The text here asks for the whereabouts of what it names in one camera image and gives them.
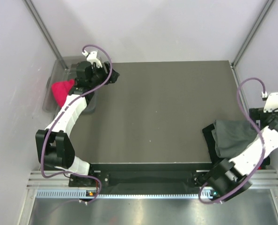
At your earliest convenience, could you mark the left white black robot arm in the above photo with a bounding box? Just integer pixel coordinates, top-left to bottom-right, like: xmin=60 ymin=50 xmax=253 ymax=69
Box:
xmin=35 ymin=61 xmax=119 ymax=186

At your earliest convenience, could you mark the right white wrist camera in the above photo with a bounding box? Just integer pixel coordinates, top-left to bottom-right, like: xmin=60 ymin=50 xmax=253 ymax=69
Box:
xmin=262 ymin=92 xmax=278 ymax=113

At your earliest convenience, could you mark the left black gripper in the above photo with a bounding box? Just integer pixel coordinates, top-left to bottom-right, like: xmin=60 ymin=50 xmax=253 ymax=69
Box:
xmin=88 ymin=61 xmax=119 ymax=88

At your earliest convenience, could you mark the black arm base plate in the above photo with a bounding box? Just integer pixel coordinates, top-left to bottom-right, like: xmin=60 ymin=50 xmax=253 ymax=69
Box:
xmin=87 ymin=163 xmax=212 ymax=195

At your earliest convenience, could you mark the purple cable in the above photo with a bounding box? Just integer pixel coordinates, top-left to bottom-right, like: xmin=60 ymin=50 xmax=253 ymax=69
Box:
xmin=40 ymin=44 xmax=113 ymax=204
xmin=198 ymin=78 xmax=268 ymax=204

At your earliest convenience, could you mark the red t shirt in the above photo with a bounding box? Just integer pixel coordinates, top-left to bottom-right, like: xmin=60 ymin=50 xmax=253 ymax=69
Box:
xmin=51 ymin=79 xmax=75 ymax=108

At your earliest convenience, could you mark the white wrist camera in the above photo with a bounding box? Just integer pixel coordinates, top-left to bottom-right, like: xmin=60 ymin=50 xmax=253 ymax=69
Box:
xmin=82 ymin=50 xmax=102 ymax=68
xmin=262 ymin=92 xmax=278 ymax=113

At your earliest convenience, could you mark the clear plastic bin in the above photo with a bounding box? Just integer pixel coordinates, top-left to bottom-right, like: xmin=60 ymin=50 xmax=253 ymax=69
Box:
xmin=43 ymin=57 xmax=98 ymax=113

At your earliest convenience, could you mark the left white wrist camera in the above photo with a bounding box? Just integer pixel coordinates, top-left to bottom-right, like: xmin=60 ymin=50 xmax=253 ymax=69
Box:
xmin=82 ymin=50 xmax=102 ymax=68

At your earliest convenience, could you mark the aluminium frame rail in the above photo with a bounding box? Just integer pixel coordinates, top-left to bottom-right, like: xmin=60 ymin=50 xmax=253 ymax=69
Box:
xmin=27 ymin=170 xmax=278 ymax=189

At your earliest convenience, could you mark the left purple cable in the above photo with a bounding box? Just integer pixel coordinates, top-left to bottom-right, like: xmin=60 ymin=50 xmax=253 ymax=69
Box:
xmin=40 ymin=44 xmax=113 ymax=204

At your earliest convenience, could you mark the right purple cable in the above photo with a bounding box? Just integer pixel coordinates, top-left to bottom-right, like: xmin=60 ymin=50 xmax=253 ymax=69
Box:
xmin=198 ymin=78 xmax=268 ymax=204

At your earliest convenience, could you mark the black folded t shirt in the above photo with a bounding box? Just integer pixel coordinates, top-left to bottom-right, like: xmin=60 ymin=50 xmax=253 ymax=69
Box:
xmin=201 ymin=123 xmax=271 ymax=170

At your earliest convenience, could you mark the grey t shirt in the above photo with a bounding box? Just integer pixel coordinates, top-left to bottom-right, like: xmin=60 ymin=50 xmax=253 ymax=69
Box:
xmin=212 ymin=120 xmax=257 ymax=158

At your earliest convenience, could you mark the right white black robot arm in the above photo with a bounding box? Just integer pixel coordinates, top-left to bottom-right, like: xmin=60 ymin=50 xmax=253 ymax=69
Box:
xmin=199 ymin=110 xmax=278 ymax=204

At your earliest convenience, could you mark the slotted grey cable duct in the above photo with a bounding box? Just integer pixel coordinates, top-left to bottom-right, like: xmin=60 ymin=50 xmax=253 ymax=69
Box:
xmin=35 ymin=188 xmax=214 ymax=200

